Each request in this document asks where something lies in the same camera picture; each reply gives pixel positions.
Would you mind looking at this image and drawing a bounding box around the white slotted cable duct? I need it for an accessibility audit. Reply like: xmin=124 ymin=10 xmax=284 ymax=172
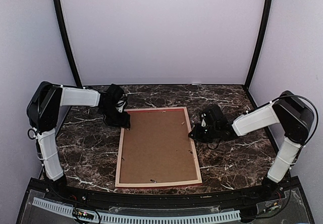
xmin=32 ymin=197 xmax=241 ymax=223

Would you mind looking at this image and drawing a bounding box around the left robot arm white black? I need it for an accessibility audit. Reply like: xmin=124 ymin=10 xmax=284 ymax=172
xmin=26 ymin=81 xmax=131 ymax=182

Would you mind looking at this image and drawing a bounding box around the brown cardboard backing board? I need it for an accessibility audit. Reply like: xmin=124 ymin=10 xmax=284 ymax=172
xmin=118 ymin=109 xmax=199 ymax=184

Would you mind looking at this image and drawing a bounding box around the left black corner post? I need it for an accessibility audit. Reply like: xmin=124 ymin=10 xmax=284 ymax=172
xmin=53 ymin=0 xmax=82 ymax=87

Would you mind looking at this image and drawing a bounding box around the right black corner post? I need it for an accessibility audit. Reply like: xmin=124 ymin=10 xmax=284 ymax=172
xmin=244 ymin=0 xmax=272 ymax=90

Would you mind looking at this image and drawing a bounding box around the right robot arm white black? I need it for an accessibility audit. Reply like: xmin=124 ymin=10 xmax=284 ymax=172
xmin=188 ymin=90 xmax=318 ymax=201

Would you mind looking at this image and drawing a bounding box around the black front rail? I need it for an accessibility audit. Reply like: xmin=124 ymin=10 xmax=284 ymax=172
xmin=27 ymin=178 xmax=287 ymax=209

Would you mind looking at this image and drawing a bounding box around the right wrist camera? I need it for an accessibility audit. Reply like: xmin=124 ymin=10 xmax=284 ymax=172
xmin=200 ymin=115 xmax=206 ymax=127

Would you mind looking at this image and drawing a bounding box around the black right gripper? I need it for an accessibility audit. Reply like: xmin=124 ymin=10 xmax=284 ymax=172
xmin=189 ymin=123 xmax=219 ymax=144

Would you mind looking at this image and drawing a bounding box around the red wooden picture frame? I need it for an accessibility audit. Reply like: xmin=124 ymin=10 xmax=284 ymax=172
xmin=115 ymin=105 xmax=203 ymax=188

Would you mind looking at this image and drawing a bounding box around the black corner post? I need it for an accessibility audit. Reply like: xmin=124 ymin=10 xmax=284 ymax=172
xmin=53 ymin=0 xmax=82 ymax=87
xmin=244 ymin=0 xmax=272 ymax=90

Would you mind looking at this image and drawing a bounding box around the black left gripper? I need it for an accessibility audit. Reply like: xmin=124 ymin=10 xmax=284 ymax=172
xmin=100 ymin=105 xmax=131 ymax=129

